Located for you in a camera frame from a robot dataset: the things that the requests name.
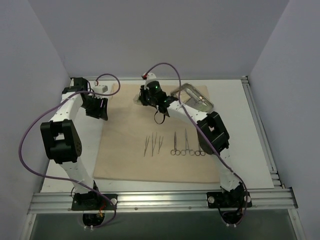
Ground green gauze packet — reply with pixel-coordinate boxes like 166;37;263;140
133;94;142;105

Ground metal instrument tray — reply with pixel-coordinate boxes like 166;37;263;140
170;83;214;113

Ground short metal tweezers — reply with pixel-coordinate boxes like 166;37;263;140
157;135;164;154

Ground beige surgical wrap cloth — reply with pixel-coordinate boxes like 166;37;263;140
93;84;219;184

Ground curved metal tweezers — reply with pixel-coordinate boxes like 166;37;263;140
143;135;150;157

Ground long straight metal forceps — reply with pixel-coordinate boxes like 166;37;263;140
151;132;158;156

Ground surgical scissors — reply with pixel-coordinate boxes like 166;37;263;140
170;132;181;156

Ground metal hemostat clamp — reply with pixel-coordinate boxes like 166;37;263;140
180;129;195;156

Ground small curved metal scissors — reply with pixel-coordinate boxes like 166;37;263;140
194;142;206;156

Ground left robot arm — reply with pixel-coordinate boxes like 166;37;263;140
40;77;108;210

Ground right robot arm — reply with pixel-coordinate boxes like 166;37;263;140
137;79;247;207

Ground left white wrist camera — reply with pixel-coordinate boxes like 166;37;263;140
92;85;108;94

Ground black loop cable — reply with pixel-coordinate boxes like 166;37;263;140
153;109;166;125

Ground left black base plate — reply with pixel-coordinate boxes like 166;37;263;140
71;192;118;211

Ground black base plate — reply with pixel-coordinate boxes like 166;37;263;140
206;191;246;209
71;192;118;211

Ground aluminium right side rail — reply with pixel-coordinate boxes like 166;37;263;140
241;76;285;189

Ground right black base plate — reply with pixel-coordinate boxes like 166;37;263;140
206;191;246;209

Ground aluminium front rail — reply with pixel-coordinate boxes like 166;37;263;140
28;188;298;214

